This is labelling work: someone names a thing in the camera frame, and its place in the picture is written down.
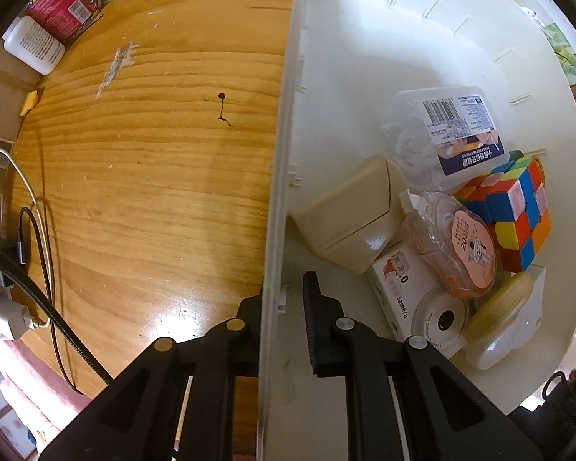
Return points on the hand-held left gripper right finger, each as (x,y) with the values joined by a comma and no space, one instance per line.
(311,317)

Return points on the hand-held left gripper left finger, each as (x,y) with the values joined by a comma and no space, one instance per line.
(247,326)

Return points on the white toy camera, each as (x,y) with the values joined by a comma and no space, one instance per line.
(398,293)

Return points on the white plug charger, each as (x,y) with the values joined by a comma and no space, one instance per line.
(509,341)

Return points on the cream plastic box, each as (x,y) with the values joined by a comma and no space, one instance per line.
(345,216)

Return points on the round cream jar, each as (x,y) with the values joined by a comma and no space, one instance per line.
(501,300)

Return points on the orange correction tape clear packet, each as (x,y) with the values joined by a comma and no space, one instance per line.
(461,245)

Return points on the colourful puzzle cube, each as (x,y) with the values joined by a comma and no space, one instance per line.
(513,211)

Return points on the clear plastic box blue label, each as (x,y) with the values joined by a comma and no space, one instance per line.
(461,129)

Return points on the white plastic tray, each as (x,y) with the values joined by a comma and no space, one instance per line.
(365,81)

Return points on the pink blanket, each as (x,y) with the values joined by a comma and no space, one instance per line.
(33,394)

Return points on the white usb charger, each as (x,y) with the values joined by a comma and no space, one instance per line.
(7,319)

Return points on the small yellow scrap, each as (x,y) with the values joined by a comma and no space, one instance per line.
(29,102)

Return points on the wooden bookshelf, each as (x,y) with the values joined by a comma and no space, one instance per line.
(5,105)

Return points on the white spray bottle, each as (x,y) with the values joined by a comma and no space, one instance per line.
(33,45)

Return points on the pink can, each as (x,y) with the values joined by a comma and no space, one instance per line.
(62,0)

